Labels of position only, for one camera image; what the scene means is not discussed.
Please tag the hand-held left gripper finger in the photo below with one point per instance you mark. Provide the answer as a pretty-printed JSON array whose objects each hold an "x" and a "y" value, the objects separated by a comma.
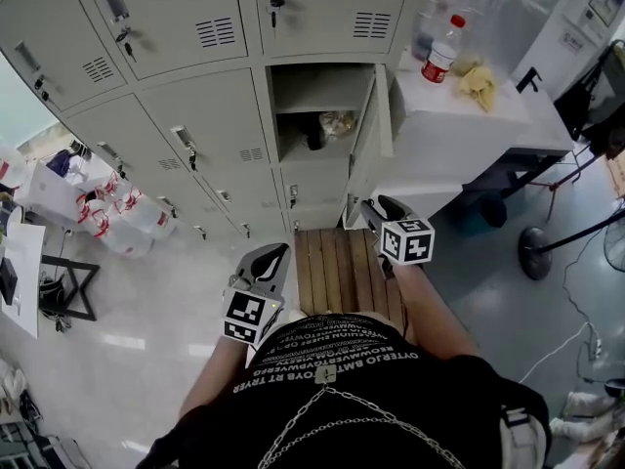
[
  {"x": 280, "y": 264},
  {"x": 264, "y": 261}
]

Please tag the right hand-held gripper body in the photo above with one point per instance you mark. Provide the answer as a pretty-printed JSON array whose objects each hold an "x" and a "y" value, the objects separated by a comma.
[{"x": 407, "y": 242}]

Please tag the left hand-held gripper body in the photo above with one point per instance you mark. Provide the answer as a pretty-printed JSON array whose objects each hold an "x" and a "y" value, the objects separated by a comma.
[{"x": 244, "y": 313}]

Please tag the grey metal locker bank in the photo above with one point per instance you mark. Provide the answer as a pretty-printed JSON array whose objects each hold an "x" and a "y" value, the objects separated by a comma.
[{"x": 195, "y": 105}]

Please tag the person's right forearm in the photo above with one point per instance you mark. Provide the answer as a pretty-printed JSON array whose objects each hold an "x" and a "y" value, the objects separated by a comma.
[{"x": 429, "y": 311}]

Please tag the person's left forearm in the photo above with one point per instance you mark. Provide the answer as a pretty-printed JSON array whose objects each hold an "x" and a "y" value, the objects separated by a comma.
[{"x": 215, "y": 374}]

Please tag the white shoulder bag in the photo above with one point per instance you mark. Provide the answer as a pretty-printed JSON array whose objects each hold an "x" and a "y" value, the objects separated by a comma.
[{"x": 525, "y": 442}]

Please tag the wooden slat platform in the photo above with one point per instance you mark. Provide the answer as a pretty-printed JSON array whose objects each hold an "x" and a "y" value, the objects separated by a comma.
[{"x": 332, "y": 271}]

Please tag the clear plastic bag with contents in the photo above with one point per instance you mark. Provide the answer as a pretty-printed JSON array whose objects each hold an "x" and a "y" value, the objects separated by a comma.
[{"x": 338, "y": 125}]

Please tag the black standing fan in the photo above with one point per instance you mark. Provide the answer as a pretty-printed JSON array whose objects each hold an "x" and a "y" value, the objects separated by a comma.
[{"x": 535, "y": 254}]

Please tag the black printed t-shirt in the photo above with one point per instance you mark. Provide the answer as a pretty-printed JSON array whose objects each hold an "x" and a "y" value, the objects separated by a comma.
[{"x": 351, "y": 408}]

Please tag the yellow cloth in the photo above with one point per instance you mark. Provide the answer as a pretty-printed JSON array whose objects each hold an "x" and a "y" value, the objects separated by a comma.
[{"x": 481, "y": 86}]

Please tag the clear bottle with red label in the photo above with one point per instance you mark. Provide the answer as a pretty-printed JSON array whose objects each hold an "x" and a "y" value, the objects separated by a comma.
[{"x": 442, "y": 56}]

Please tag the white table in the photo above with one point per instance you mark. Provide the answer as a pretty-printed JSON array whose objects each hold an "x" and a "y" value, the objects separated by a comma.
[{"x": 24, "y": 271}]

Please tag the dark blue cloth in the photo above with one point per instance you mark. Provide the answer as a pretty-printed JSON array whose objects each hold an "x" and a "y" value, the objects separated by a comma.
[{"x": 63, "y": 161}]

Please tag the black chair with clothes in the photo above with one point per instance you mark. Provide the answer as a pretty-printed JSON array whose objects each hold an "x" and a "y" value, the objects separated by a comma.
[{"x": 595, "y": 100}]

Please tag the white cardboard box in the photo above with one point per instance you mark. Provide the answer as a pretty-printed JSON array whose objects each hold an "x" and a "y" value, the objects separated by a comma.
[{"x": 49, "y": 188}]

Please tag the clear plastic sheet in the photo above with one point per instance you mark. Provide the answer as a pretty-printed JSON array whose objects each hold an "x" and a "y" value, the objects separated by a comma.
[{"x": 488, "y": 3}]

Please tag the black device on table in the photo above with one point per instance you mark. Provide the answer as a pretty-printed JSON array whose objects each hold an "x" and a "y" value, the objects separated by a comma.
[{"x": 7, "y": 281}]

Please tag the black table frame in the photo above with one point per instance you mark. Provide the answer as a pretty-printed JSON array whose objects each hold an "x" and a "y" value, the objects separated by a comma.
[{"x": 73, "y": 288}]

